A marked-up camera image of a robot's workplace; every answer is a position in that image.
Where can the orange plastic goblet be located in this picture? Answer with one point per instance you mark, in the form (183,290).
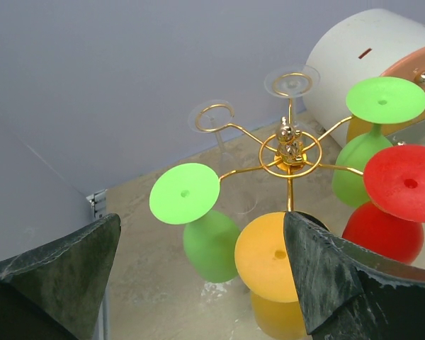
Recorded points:
(263,264)

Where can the red plastic goblet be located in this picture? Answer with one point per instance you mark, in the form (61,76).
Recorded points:
(391,222)

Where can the green plastic goblet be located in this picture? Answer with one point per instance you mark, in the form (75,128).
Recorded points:
(185,195)
(379,101)

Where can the clear wine glass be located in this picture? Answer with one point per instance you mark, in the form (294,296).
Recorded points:
(212,117)
(292,82)

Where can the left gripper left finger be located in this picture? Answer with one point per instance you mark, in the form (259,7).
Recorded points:
(55,291)

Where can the pastel mini drawer chest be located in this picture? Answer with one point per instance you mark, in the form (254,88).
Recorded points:
(368,44)

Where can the gold wine glass rack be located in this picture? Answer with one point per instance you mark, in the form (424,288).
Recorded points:
(289,154)

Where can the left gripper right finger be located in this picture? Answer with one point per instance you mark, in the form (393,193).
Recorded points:
(348,292)

